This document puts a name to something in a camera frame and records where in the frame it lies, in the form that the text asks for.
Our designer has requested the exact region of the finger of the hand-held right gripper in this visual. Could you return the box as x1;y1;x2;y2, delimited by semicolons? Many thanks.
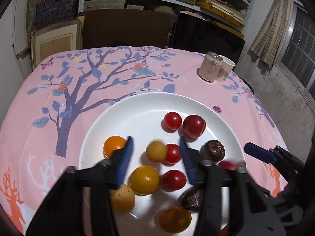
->
244;143;306;178

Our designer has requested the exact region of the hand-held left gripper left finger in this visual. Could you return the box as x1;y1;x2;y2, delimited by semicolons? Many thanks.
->
25;136;135;236

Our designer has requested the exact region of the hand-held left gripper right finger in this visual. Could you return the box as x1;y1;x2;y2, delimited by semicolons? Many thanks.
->
179;138;287;236

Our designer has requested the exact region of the orange cherry tomato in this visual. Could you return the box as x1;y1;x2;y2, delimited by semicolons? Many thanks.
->
103;136;128;160

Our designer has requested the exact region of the yellow orange tomato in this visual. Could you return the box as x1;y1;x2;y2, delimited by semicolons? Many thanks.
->
130;166;161;195

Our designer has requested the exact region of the small yellow cherry tomato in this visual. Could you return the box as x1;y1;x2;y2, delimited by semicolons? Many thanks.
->
146;141;168;163

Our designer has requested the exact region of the red tomato edge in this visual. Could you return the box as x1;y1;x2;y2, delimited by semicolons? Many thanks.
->
218;160;238;171

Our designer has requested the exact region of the large red cherry tomato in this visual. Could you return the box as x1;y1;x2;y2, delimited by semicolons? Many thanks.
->
183;114;206;138

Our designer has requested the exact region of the pale yellow tomato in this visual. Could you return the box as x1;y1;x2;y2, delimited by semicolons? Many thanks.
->
109;184;136;214

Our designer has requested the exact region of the white oval plate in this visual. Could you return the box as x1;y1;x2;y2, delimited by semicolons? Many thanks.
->
78;92;246;236

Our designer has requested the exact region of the amber tomato bottom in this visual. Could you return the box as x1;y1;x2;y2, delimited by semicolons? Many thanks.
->
159;207;192;234

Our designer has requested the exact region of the pink deer printed tablecloth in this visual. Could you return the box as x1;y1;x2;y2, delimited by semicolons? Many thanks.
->
0;45;291;236

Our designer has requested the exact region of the white paper cup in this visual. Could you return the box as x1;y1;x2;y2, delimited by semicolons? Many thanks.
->
217;55;236;82

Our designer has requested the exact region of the pink drink can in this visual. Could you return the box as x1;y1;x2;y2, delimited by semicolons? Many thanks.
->
197;52;223;83

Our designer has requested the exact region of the barred window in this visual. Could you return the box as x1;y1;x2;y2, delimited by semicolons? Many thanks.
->
280;0;315;94

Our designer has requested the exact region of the black flat panel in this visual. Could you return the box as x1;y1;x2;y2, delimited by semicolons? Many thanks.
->
170;12;246;65

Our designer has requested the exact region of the brick patterned curtain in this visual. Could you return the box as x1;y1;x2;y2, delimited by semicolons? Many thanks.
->
250;0;294;68

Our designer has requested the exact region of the brown cardboard box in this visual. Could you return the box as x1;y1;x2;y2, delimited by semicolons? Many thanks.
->
81;11;174;50

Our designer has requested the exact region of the framed panel in carton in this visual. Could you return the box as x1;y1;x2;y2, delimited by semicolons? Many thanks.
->
30;21;83;70

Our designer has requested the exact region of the stack of yellow flat boxes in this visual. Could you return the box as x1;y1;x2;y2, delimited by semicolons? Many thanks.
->
195;0;246;33

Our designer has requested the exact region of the large blue patterned box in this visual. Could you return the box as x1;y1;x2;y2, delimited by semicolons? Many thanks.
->
36;0;78;29

